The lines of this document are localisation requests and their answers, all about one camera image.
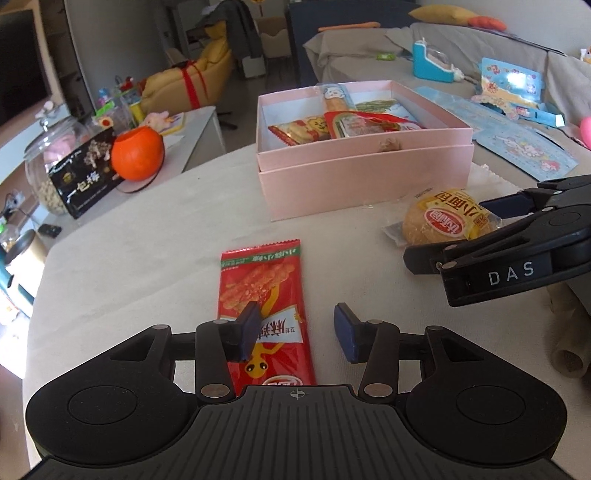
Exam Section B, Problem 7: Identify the white side table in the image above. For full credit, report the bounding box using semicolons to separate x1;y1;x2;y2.
161;106;227;172

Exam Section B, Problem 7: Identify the yellow red-edged snack packet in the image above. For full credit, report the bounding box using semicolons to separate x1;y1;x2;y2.
267;117;334;147

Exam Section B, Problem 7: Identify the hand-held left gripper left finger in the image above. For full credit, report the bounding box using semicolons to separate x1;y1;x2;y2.
111;302;263;400

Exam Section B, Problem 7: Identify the blue cartoon paper sheet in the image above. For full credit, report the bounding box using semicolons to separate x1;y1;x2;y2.
414;85;581;182

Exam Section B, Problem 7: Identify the round bread packet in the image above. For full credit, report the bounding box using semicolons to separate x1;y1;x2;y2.
382;186;502;248

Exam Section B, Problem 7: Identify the dark jacket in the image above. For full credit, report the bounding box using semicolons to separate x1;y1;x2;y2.
214;0;260;62

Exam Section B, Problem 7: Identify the beige rolled cloth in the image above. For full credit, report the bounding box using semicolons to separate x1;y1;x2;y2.
551;285;591;378

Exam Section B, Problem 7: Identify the red packet with white label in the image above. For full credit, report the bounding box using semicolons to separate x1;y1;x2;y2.
216;239;317;389

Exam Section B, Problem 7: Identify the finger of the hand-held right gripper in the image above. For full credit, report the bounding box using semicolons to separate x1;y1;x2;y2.
404;210;562;276
480;175;591;220

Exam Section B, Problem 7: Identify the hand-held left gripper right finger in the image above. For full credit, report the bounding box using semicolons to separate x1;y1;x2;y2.
334;303;485;400

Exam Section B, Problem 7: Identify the yellow armchair with red ribbon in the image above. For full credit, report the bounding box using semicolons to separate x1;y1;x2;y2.
140;39;234;114

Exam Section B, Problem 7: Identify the teal plastic toy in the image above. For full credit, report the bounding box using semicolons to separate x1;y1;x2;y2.
412;40;465;84

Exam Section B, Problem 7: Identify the grey covered sofa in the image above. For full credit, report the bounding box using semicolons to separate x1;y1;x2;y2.
302;20;591;185

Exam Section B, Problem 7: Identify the long cartoon snack packet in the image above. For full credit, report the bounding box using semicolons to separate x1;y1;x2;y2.
318;82;356;114

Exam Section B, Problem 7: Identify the pink cardboard box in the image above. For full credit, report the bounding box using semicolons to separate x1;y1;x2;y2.
256;79;475;223

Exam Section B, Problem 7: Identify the colourful cartoon toy box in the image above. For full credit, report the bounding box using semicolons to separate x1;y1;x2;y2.
470;57;565;128

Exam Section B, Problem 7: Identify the red packet with orange sticks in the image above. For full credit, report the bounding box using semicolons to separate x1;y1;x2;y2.
325;110;417;140

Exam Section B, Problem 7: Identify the black television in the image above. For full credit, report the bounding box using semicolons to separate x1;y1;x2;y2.
0;8;52;126

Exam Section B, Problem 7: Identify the white lace mat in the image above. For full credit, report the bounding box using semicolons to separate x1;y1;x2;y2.
470;161;526;197

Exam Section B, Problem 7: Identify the black gift box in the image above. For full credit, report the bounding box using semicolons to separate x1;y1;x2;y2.
47;126;126;220

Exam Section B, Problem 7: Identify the orange pumpkin bucket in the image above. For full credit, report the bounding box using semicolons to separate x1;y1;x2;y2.
110;126;166;182

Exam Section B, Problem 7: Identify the large glass jar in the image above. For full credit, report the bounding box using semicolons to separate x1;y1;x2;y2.
23;115;94;216

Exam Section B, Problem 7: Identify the yellow pillow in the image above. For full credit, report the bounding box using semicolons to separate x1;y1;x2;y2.
408;4;476;24

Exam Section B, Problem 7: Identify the jar with dark lid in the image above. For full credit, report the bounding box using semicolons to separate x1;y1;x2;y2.
4;228;49;278

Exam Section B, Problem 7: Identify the orange carrot toy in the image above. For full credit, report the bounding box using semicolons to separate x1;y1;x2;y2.
318;20;382;32

